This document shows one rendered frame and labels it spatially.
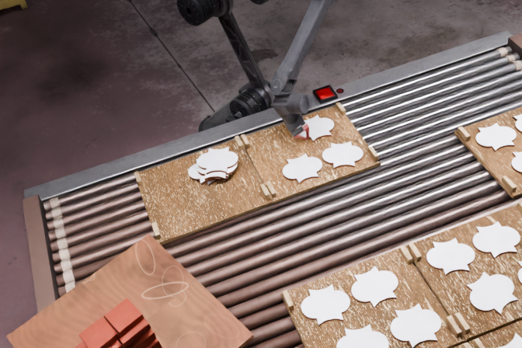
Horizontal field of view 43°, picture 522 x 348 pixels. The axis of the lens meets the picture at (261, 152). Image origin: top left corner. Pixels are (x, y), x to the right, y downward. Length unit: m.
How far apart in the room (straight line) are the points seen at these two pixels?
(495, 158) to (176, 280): 1.17
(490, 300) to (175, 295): 0.90
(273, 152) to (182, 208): 0.40
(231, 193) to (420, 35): 2.55
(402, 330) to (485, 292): 0.27
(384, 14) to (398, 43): 0.35
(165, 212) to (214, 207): 0.17
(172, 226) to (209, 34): 2.66
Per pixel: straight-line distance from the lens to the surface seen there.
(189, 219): 2.25
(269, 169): 2.35
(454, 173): 2.36
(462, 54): 2.87
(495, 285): 2.06
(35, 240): 2.36
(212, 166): 2.32
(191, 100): 4.18
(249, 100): 3.45
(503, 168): 2.38
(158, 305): 1.95
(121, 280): 2.03
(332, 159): 2.35
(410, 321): 1.96
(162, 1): 5.21
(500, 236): 2.17
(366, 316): 1.98
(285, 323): 1.99
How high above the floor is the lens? 2.63
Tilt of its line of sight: 45 degrees down
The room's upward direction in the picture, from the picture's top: 9 degrees counter-clockwise
